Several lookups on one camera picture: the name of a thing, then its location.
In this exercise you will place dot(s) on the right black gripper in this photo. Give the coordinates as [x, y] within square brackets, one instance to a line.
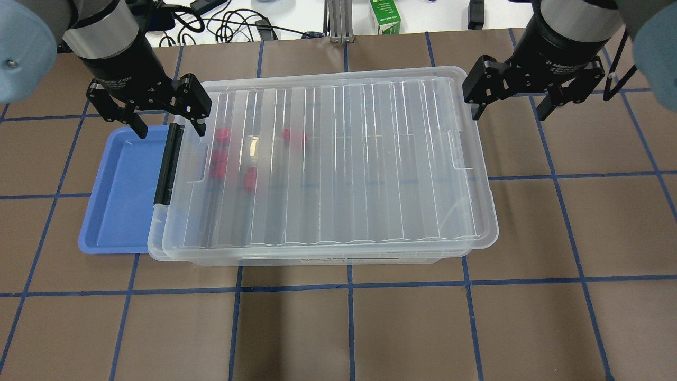
[555, 48]

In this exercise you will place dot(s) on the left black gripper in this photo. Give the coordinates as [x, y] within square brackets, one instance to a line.
[122, 66]

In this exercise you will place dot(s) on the clear plastic box lid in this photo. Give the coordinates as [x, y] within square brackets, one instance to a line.
[328, 159]

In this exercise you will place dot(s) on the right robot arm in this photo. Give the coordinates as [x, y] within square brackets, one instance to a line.
[639, 37]

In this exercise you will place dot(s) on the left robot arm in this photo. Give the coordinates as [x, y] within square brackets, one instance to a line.
[109, 39]

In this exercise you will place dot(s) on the blue plastic tray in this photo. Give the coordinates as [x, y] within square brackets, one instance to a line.
[121, 205]

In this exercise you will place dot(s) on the clear plastic storage box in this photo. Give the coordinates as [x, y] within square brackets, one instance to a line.
[317, 248]

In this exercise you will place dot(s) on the green white carton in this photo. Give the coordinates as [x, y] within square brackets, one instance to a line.
[386, 17]

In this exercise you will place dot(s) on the black box latch handle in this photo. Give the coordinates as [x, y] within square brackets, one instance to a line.
[169, 163]

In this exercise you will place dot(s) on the aluminium frame post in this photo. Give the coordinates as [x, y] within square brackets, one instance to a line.
[338, 21]

